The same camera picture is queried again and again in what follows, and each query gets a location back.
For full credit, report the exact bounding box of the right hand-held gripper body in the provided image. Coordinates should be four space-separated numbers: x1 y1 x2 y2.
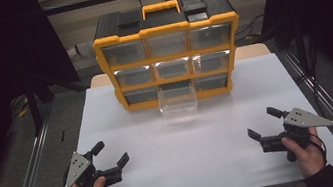
254 101 333 168

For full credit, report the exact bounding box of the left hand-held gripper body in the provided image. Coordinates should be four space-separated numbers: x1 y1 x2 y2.
59 144 126 187

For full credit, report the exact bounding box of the person's right hand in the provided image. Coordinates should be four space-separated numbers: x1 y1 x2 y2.
279 125 329 183

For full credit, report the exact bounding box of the transparent plastic drawer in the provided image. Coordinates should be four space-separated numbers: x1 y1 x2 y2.
155 78 201 120

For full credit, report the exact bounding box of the set of clear drawers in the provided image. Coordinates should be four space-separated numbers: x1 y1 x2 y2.
100 21 242 108

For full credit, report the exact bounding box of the yellow and black storage cabinet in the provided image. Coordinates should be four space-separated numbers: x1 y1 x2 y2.
87 0 252 116

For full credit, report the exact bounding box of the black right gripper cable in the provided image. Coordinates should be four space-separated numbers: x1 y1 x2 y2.
307 130 330 167

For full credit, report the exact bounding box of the black stand post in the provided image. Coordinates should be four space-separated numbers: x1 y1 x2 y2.
290 14 320 81
21 81 46 138

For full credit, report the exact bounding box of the yellow floor cable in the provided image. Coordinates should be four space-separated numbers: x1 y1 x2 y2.
12 94 33 119

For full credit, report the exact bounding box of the black floor cable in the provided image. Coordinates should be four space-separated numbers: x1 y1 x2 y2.
231 12 269 45

